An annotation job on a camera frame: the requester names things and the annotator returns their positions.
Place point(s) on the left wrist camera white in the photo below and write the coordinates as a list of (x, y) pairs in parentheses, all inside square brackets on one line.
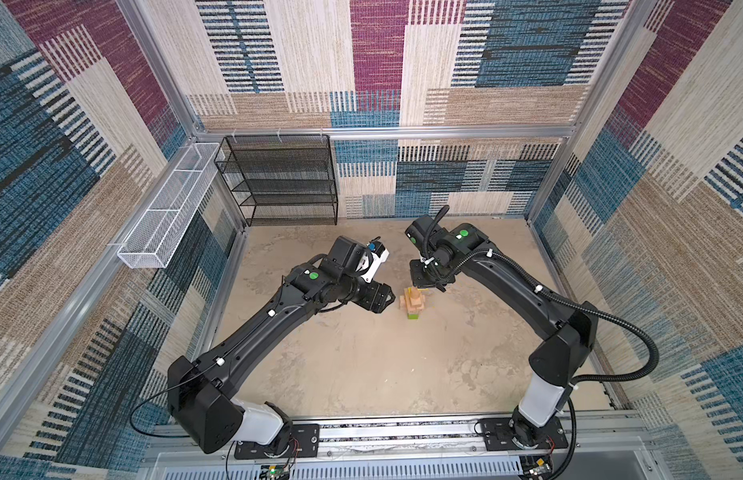
[(374, 256)]

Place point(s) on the aluminium mounting rail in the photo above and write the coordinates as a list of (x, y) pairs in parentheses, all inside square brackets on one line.
[(608, 445)]

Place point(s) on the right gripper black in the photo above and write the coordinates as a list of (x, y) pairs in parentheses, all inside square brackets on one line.
[(419, 281)]

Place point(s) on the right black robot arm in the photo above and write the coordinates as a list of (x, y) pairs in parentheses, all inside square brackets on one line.
[(567, 332)]

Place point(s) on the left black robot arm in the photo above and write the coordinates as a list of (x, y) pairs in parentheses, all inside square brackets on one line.
[(201, 393)]

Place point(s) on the white wire mesh basket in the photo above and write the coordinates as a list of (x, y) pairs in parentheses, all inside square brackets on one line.
[(156, 236)]

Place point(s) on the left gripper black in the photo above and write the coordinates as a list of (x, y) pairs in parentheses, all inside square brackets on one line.
[(375, 296)]

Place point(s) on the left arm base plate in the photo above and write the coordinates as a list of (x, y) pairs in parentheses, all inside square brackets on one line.
[(294, 440)]

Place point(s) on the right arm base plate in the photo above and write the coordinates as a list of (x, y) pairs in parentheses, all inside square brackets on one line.
[(515, 433)]

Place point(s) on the black wire shelf rack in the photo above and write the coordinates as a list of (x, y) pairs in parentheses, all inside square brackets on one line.
[(281, 180)]

